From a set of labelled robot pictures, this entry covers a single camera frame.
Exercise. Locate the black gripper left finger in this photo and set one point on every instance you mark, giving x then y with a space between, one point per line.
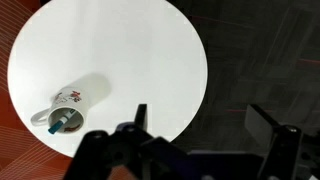
141 115

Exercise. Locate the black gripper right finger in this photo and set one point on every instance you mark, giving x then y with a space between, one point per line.
263 125

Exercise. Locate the blue capped marker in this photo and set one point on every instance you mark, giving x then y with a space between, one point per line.
60 124

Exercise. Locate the white printed mug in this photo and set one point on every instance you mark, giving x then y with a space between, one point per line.
71 96

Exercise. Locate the orange patterned corner sofa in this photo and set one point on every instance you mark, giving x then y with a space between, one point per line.
13 150

